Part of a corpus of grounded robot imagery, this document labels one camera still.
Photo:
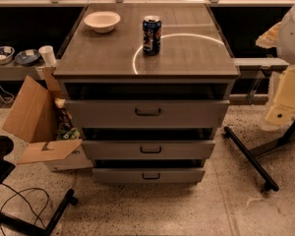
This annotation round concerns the grey bottom drawer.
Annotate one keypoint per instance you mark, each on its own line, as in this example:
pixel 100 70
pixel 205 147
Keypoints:
pixel 148 175

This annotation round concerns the grey drawer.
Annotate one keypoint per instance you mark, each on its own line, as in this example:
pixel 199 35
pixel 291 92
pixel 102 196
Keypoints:
pixel 148 175
pixel 137 114
pixel 148 149

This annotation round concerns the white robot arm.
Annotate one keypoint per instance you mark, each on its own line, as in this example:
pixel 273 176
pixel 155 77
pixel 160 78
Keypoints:
pixel 282 37

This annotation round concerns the grey drawer cabinet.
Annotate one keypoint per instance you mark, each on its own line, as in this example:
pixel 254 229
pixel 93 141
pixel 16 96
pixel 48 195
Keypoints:
pixel 193 64

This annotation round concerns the grey middle drawer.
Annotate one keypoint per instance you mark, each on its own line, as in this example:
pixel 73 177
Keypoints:
pixel 148 149

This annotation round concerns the grey top drawer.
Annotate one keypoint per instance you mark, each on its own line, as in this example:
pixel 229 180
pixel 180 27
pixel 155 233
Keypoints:
pixel 137 114

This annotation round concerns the open cardboard box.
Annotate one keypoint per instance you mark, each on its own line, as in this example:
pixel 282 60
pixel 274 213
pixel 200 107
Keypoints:
pixel 32 118

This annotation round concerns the blue soda can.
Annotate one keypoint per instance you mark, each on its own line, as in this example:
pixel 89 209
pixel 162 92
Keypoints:
pixel 152 35

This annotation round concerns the snack bags in box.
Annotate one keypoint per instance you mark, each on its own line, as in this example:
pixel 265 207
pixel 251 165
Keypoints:
pixel 65 129

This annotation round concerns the white paper cup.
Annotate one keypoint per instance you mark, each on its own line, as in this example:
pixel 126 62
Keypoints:
pixel 48 55

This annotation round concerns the blue bowl on shelf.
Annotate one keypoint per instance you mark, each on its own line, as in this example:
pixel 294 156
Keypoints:
pixel 27 57

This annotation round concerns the grey low shelf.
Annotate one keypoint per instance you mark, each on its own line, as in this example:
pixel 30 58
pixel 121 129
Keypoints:
pixel 15 72

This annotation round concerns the black table leg base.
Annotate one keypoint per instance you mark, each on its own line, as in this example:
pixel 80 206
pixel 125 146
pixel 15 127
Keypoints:
pixel 252 154

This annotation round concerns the white patterned bowl on shelf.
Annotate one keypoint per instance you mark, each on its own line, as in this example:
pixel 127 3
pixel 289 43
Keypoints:
pixel 6 54

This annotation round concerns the black stand with wheels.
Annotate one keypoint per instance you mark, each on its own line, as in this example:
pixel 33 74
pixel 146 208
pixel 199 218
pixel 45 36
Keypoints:
pixel 28 229

